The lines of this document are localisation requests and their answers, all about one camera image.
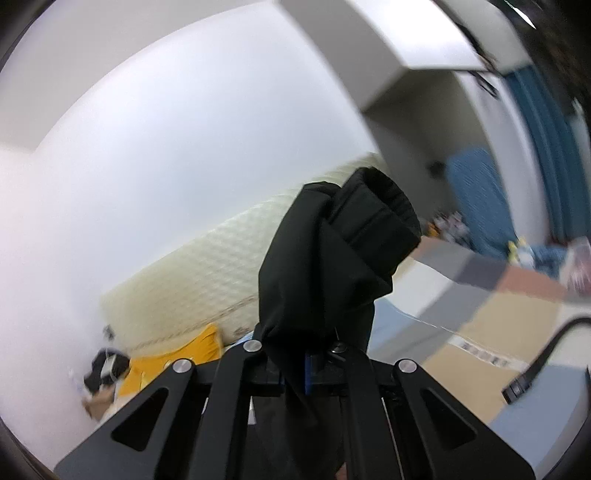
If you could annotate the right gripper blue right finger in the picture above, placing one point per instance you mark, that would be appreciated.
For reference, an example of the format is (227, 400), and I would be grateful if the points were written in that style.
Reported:
(362, 391)

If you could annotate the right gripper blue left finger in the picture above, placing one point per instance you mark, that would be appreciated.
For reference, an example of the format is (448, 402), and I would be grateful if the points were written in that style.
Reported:
(230, 387)

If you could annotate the black puffer jacket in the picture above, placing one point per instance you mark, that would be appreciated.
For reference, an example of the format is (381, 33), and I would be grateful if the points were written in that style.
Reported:
(334, 254)

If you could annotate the yellow crown pillow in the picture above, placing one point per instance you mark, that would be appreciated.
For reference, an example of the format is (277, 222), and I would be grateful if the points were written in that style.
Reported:
(204, 348)

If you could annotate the wooden bedside table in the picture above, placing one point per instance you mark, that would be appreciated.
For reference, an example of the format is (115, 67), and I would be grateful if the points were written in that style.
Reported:
(98, 403)

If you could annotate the checkered patchwork bed quilt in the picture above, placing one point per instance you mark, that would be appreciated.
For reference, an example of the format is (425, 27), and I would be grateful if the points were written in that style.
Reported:
(475, 323)

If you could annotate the cream quilted headboard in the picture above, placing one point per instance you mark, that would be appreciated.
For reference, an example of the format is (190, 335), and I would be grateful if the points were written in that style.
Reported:
(212, 279)

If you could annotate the blue towel on chair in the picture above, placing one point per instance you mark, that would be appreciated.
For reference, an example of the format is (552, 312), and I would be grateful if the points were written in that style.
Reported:
(481, 198)

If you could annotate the teal blue curtain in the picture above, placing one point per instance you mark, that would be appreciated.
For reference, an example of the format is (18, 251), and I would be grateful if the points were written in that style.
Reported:
(560, 164)

